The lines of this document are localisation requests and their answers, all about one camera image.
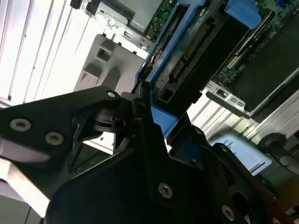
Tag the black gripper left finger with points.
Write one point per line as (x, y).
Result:
(46, 112)

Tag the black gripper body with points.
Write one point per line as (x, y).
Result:
(105, 198)

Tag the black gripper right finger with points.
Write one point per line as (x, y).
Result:
(219, 186)

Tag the hard disk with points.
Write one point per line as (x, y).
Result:
(187, 46)

